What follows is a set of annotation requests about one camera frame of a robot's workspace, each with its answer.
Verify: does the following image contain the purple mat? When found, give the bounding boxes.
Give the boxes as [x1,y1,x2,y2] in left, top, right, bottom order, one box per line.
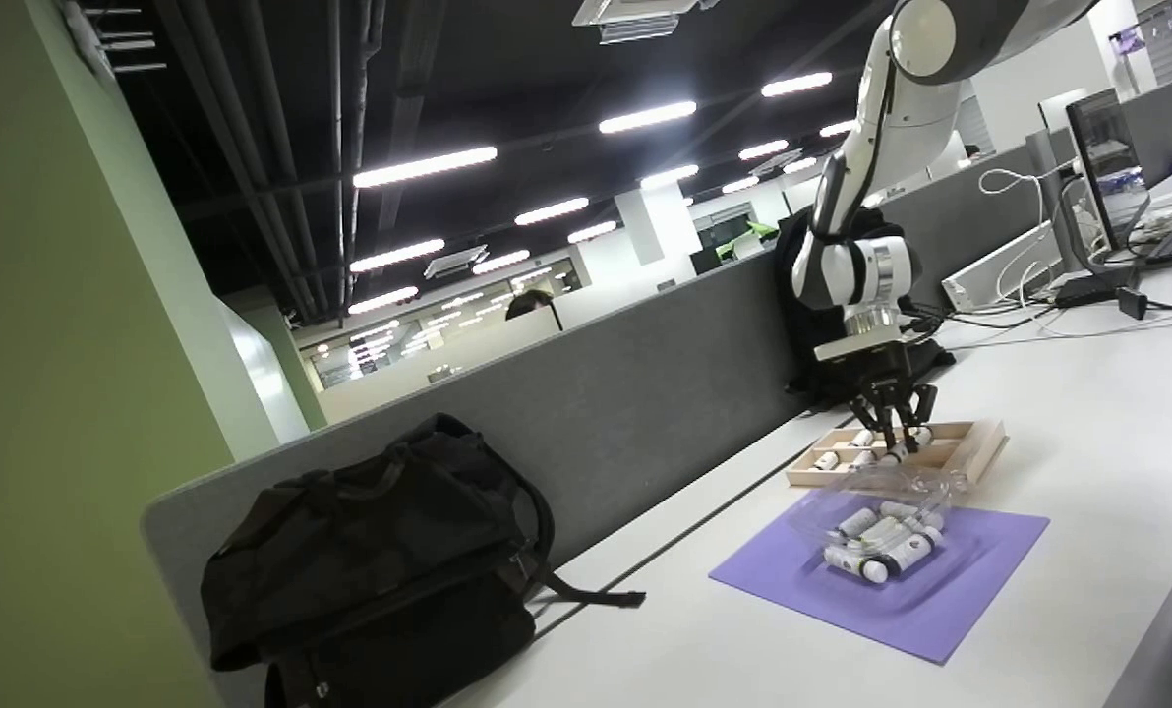
[704,488,1056,669]

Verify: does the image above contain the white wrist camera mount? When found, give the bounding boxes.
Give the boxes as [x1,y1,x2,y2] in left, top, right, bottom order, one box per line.
[811,327,912,372]

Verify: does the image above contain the ceiling air vent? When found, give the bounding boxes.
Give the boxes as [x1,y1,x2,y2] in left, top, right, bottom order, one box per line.
[567,0,719,50]

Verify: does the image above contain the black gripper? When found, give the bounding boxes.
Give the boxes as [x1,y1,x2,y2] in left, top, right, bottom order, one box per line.
[851,352,943,465]

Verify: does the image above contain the clear plastic container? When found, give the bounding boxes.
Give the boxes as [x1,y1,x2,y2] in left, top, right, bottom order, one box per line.
[792,471,988,600]

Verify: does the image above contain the green partition cabinet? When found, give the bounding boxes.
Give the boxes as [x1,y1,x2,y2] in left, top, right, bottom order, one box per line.
[0,0,336,708]

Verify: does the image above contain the small white labelled bottle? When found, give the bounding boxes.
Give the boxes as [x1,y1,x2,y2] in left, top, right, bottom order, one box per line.
[880,500,943,528]
[821,543,892,591]
[863,516,925,562]
[832,509,880,543]
[897,528,948,579]

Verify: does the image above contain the black power adapter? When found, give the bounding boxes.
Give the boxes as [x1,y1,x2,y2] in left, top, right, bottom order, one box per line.
[1051,267,1140,311]

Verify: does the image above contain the ceiling strip light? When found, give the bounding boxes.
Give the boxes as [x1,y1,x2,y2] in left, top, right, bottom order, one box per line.
[636,160,704,192]
[510,192,596,227]
[596,98,704,138]
[343,284,424,320]
[756,67,837,104]
[737,134,794,166]
[345,235,451,280]
[345,141,503,192]

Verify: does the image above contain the grey desk divider panel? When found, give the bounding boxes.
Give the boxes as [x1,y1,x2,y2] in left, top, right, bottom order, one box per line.
[139,134,1075,708]

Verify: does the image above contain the computer monitor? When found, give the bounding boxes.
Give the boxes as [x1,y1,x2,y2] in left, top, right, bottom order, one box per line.
[1064,84,1155,264]

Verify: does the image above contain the white desk cable box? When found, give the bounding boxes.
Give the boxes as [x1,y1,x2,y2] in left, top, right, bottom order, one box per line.
[936,221,1072,315]

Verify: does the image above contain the light wooden compartment tray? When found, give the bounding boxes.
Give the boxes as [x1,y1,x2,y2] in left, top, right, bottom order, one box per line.
[782,414,1014,504]

